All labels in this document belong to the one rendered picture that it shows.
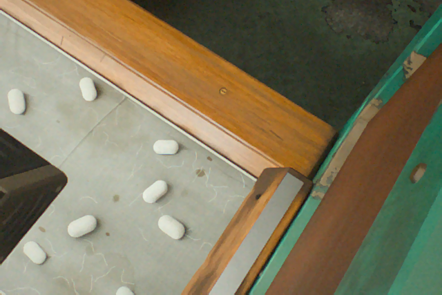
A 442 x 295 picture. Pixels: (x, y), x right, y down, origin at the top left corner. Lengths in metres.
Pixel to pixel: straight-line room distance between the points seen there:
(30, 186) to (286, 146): 0.42
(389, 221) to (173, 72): 0.56
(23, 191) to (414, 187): 0.23
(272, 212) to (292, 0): 1.27
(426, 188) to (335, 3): 1.63
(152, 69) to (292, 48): 0.98
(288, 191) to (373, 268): 0.40
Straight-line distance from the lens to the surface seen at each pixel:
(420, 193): 0.17
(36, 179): 0.34
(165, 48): 0.73
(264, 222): 0.55
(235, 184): 0.69
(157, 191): 0.66
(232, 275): 0.54
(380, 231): 0.19
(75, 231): 0.66
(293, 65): 1.63
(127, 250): 0.67
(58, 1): 0.80
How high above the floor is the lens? 1.40
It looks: 69 degrees down
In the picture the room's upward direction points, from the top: 11 degrees clockwise
